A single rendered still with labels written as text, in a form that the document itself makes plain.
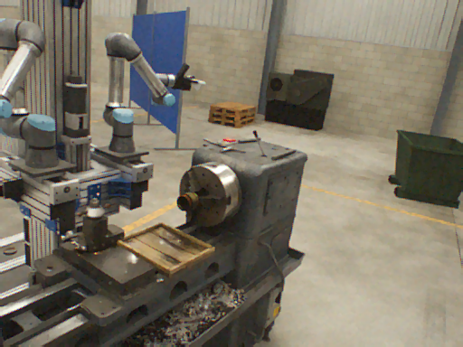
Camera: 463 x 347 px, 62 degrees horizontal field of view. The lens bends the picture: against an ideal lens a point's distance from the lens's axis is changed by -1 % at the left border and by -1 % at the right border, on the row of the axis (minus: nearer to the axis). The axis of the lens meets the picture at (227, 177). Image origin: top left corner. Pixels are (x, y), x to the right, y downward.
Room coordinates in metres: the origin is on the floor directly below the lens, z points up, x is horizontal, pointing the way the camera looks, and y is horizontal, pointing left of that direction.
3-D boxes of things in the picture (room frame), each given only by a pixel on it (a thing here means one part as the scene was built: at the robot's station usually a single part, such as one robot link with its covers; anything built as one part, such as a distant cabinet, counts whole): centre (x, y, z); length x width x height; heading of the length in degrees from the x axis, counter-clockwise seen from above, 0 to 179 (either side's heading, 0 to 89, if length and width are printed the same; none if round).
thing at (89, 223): (1.39, 0.50, 1.07); 0.07 x 0.07 x 0.10; 56
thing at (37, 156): (1.78, 0.90, 1.21); 0.15 x 0.15 x 0.10
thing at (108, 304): (1.30, 0.47, 0.90); 0.47 x 0.30 x 0.06; 56
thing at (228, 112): (10.06, 0.07, 0.22); 1.25 x 0.86 x 0.44; 158
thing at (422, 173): (5.86, -3.05, 0.43); 1.34 x 0.94 x 0.85; 168
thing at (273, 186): (2.20, -0.12, 1.06); 0.59 x 0.48 x 0.39; 146
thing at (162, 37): (8.47, 1.88, 1.18); 4.12 x 0.80 x 2.35; 27
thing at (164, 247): (1.62, 0.25, 0.89); 0.36 x 0.30 x 0.04; 56
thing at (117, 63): (2.30, 0.71, 1.54); 0.15 x 0.12 x 0.55; 36
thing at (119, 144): (2.19, 0.63, 1.21); 0.15 x 0.15 x 0.10
